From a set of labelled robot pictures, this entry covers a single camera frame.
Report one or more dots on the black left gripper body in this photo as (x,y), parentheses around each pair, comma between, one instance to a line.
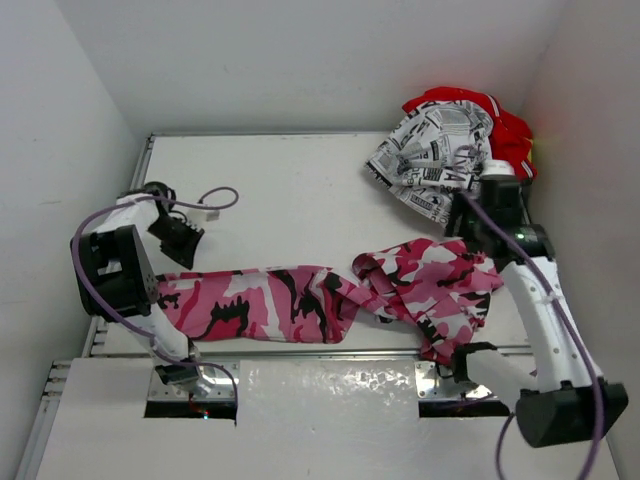
(176,236)

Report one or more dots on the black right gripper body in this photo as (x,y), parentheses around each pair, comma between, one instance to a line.
(464,220)

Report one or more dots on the pink camouflage trousers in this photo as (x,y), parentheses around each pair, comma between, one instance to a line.
(440,289)

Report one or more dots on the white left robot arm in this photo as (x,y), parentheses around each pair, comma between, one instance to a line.
(120,278)

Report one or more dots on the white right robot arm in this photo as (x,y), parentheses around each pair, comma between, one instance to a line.
(567,400)

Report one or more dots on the newspaper print white trousers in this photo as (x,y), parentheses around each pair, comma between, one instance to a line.
(438,149)

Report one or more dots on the red trousers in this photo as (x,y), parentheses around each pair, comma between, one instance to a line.
(511,138)

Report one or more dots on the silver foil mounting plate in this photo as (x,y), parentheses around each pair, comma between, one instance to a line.
(433,390)

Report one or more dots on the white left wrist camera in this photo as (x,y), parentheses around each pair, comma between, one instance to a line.
(200,217)

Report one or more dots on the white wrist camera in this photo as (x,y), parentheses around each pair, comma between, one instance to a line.
(200,217)
(496,170)

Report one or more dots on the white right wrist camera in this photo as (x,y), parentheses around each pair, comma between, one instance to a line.
(496,170)

